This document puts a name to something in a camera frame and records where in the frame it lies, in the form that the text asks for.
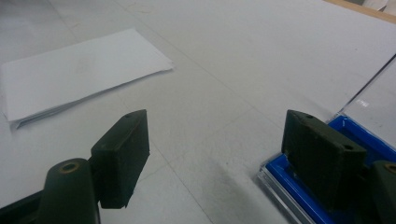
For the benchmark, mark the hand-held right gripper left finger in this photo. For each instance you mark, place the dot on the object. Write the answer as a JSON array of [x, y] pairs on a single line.
[[120, 158]]

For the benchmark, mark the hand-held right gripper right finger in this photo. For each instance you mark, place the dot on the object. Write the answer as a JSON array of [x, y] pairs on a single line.
[[320, 161]]

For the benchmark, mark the blue ink pad clear case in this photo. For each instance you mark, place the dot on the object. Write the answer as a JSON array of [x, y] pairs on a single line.
[[291, 183]]

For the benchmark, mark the stack of white paper sheets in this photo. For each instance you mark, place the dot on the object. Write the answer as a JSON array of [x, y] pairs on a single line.
[[77, 71]]

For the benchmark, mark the wooden board edge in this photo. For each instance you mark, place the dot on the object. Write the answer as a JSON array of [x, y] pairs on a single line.
[[367, 11]]

